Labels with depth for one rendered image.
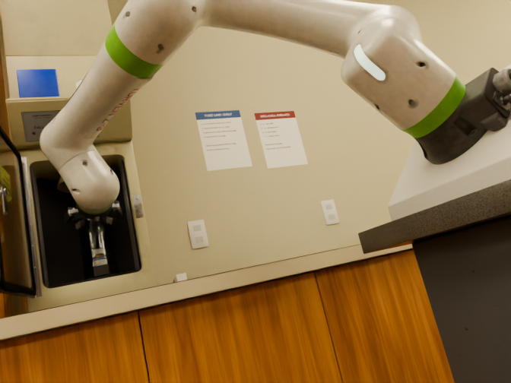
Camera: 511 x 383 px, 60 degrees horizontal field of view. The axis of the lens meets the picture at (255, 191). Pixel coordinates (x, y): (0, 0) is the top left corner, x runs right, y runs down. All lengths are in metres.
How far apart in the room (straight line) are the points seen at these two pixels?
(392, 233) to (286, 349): 0.46
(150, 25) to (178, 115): 1.16
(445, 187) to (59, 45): 1.21
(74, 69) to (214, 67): 0.81
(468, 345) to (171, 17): 0.74
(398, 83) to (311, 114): 1.47
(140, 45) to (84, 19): 0.77
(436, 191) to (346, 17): 0.38
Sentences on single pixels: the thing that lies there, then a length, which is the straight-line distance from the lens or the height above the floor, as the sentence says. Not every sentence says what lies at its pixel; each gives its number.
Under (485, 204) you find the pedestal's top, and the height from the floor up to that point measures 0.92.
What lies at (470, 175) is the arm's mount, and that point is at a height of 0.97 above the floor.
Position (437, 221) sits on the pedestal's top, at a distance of 0.72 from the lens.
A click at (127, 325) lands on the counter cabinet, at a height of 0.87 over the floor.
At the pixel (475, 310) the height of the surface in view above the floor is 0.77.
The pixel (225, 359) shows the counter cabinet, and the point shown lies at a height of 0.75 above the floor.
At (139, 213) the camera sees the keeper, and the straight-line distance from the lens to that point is 1.35.
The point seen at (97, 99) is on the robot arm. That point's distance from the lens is 0.98.
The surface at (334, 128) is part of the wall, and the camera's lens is 2.24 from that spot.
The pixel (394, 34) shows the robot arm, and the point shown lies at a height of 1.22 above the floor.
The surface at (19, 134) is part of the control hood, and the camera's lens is 1.38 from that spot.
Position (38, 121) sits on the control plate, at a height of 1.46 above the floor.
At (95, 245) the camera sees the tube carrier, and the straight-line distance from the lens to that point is 1.38.
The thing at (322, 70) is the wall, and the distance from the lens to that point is 2.38.
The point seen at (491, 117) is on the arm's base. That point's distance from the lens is 0.79.
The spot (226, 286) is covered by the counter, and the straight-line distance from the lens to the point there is 1.05.
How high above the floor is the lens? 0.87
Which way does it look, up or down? 13 degrees up
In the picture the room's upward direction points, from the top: 13 degrees counter-clockwise
